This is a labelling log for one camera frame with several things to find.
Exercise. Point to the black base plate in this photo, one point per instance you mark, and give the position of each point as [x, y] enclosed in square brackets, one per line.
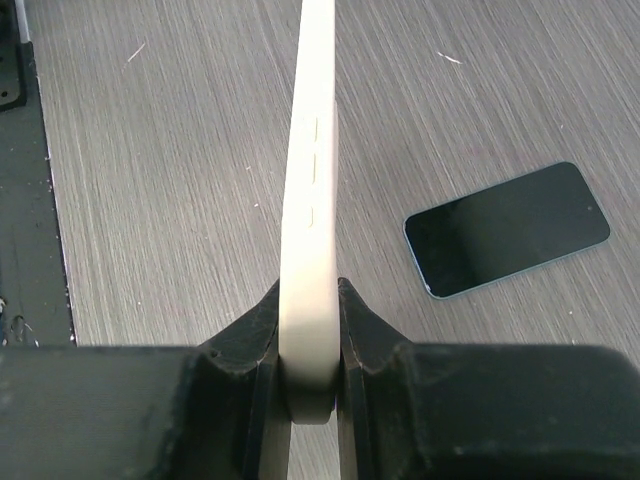
[35, 303]

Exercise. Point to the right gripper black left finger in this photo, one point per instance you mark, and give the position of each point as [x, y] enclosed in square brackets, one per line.
[213, 411]

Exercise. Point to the teal smartphone black screen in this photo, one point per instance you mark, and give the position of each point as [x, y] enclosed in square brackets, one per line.
[505, 229]

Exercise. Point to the black smartphone gold edge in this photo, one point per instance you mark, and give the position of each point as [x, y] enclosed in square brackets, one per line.
[309, 319]

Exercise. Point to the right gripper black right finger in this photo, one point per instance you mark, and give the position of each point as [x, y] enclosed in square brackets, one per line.
[409, 410]

